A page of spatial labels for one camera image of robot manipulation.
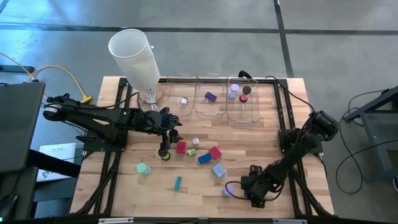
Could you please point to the dark grey equipment cart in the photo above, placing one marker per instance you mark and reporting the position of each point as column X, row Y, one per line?
column 18, row 124

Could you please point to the lavender rectangular box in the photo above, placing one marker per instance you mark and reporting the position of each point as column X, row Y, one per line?
column 219, row 170

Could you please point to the small green cube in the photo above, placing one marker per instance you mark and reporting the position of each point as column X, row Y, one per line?
column 192, row 152

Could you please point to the small silver cube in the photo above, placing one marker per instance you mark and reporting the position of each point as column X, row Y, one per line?
column 184, row 100

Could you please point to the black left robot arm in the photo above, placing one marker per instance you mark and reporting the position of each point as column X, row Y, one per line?
column 93, row 113

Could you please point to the dark purple digital clock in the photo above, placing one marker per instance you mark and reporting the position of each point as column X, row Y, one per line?
column 211, row 96

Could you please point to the white paper booklet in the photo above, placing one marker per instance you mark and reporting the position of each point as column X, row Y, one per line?
column 59, row 151

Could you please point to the teal digital clock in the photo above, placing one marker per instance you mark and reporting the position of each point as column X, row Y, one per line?
column 178, row 183

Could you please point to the lavender hourglass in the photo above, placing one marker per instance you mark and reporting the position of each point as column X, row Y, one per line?
column 228, row 192
column 234, row 88

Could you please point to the red rectangular box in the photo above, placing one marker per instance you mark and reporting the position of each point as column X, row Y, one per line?
column 181, row 147
column 215, row 152

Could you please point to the clear plastic bin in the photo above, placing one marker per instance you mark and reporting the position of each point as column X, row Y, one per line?
column 207, row 109
column 178, row 109
column 244, row 112

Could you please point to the black hourglass red sand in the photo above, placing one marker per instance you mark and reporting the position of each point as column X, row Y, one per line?
column 247, row 90

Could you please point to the black aluminium table frame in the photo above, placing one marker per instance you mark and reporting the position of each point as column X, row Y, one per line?
column 282, row 83

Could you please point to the black hourglass yellow sand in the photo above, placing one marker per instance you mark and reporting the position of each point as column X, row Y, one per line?
column 166, row 157

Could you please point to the dark metal equipment stand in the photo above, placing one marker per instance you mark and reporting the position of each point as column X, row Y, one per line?
column 379, row 130

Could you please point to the white cylinder shade lamp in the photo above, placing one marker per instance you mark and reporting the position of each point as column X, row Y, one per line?
column 133, row 59

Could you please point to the mint green hourglass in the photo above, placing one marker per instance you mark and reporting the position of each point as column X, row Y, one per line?
column 141, row 168

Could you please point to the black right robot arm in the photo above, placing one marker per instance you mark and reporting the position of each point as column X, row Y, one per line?
column 295, row 155

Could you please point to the black flat floor bar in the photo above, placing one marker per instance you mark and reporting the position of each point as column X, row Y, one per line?
column 15, row 69

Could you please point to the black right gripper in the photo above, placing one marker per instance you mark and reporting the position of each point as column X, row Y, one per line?
column 255, row 185

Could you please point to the silver metal bracket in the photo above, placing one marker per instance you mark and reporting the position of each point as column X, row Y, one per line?
column 115, row 221
column 289, row 221

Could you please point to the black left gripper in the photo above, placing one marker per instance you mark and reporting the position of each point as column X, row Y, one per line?
column 161, row 119

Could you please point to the blue rectangular box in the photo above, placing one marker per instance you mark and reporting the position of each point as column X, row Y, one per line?
column 204, row 159

